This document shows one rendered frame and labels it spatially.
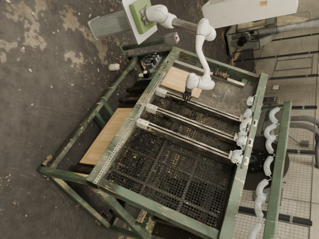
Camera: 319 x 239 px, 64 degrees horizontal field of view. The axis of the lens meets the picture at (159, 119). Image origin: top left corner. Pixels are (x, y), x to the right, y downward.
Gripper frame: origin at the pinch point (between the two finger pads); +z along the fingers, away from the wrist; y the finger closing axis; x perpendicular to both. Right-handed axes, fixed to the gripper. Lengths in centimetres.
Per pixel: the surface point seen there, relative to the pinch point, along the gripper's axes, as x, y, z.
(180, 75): 47, -22, 7
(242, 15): 408, 19, 95
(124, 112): -13, -71, 44
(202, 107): 2.9, 20.2, 1.4
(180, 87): 24.9, -14.6, 6.7
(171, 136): -49.4, 1.7, 2.3
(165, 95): 2.2, -24.7, 3.6
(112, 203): -123, -28, 45
